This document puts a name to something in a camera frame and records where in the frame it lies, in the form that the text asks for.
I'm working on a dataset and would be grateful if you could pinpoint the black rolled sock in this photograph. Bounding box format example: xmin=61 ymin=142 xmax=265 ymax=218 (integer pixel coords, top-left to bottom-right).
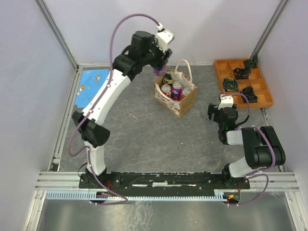
xmin=241 ymin=87 xmax=258 ymax=103
xmin=233 ymin=68 xmax=251 ymax=80

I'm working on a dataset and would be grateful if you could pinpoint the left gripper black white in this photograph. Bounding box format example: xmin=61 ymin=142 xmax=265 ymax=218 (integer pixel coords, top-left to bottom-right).
xmin=141 ymin=35 xmax=173 ymax=72

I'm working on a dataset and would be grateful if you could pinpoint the purple fanta can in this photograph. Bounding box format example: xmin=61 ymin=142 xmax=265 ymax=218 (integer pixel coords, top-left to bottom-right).
xmin=171 ymin=81 xmax=182 ymax=101
xmin=153 ymin=65 xmax=167 ymax=77

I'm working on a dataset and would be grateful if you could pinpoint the blue slotted cable duct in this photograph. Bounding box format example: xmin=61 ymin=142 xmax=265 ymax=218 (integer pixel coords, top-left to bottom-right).
xmin=45 ymin=190 xmax=228 ymax=201

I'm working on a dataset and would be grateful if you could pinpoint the blue patterned cloth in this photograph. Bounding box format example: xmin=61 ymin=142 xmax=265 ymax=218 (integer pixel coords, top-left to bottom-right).
xmin=75 ymin=69 xmax=109 ymax=108

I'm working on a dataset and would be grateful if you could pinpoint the canvas bag with cat print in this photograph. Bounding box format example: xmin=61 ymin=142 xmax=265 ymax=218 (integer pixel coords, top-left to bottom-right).
xmin=153 ymin=59 xmax=198 ymax=118

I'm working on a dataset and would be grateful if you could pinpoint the dark patterned sock top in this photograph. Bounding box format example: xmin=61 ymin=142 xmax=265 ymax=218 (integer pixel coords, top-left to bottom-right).
xmin=243 ymin=60 xmax=257 ymax=69

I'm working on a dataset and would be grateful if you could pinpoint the black rolled sock centre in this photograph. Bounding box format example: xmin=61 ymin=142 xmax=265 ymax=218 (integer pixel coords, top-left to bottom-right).
xmin=233 ymin=68 xmax=251 ymax=80

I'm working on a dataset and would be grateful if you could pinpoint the green Perrier glass bottle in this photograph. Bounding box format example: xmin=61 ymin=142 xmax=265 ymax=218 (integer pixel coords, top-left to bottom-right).
xmin=163 ymin=68 xmax=173 ymax=85

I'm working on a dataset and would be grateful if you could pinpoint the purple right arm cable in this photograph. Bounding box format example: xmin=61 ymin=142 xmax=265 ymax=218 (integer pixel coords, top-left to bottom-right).
xmin=221 ymin=92 xmax=277 ymax=207

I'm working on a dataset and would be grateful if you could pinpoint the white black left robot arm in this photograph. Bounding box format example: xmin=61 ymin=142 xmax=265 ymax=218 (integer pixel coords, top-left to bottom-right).
xmin=72 ymin=28 xmax=174 ymax=188

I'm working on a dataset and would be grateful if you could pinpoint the red coke can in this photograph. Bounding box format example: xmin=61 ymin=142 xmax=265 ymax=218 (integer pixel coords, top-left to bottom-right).
xmin=180 ymin=88 xmax=192 ymax=100
xmin=161 ymin=84 xmax=171 ymax=98

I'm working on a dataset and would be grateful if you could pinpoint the black rolled sock lower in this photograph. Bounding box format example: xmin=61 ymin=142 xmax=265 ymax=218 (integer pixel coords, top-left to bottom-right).
xmin=241 ymin=87 xmax=258 ymax=103

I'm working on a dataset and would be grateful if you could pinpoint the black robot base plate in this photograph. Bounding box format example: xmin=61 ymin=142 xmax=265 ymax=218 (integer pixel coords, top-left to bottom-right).
xmin=78 ymin=171 xmax=251 ymax=200

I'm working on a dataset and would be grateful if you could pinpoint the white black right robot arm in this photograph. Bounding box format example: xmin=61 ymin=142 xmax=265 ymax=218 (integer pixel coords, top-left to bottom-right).
xmin=207 ymin=94 xmax=286 ymax=188

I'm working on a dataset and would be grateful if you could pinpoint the aluminium frame rail front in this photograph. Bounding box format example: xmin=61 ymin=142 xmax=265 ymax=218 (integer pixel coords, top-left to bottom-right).
xmin=35 ymin=172 xmax=299 ymax=192

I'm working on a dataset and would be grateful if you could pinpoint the wooden compartment tray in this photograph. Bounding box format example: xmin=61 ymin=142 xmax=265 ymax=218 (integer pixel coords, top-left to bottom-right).
xmin=214 ymin=59 xmax=274 ymax=108

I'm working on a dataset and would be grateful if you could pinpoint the blue yellow rolled sock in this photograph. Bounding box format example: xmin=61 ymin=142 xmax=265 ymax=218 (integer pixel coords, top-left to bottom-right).
xmin=222 ymin=78 xmax=239 ymax=92

